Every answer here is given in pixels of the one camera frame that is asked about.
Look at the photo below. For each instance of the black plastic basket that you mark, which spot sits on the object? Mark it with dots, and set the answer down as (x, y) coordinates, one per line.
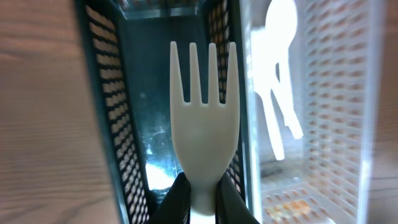
(127, 52)

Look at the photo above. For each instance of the white plastic fork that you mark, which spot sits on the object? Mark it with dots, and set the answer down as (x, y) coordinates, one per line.
(204, 135)

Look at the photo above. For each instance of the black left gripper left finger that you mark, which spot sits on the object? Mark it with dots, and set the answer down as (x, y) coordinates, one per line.
(175, 208)

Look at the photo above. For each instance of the clear plastic basket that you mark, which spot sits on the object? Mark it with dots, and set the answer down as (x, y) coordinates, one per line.
(335, 68)

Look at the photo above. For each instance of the white plastic spoon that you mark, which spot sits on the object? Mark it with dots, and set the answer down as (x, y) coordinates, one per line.
(281, 26)
(261, 73)

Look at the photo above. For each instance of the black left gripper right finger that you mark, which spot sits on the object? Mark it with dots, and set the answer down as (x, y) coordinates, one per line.
(230, 208)

